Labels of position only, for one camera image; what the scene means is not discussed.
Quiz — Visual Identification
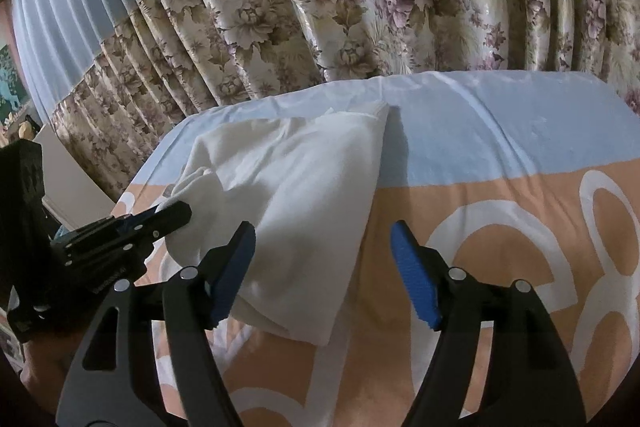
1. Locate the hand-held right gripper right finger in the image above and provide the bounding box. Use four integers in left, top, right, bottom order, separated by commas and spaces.
390, 220, 587, 427

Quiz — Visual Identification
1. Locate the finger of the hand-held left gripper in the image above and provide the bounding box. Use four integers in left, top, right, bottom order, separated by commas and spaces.
92, 201, 193, 230
50, 216, 193, 269

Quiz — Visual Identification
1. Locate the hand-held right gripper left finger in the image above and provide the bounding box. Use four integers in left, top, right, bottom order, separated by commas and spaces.
56, 221, 257, 427

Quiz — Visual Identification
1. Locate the white knit sweater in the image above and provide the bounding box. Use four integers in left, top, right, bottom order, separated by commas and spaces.
145, 101, 392, 348

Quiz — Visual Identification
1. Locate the person's left forearm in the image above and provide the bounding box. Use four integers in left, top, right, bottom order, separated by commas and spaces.
20, 328, 81, 413

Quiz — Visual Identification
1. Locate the white cabinet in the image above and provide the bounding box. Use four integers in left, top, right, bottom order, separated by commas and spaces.
37, 124, 118, 230

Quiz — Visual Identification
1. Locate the orange and blue printed bedsheet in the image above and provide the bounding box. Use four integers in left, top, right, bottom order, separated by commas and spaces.
112, 69, 640, 427

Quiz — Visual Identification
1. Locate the wall poster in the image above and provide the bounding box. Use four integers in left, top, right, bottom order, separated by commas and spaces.
0, 44, 28, 125

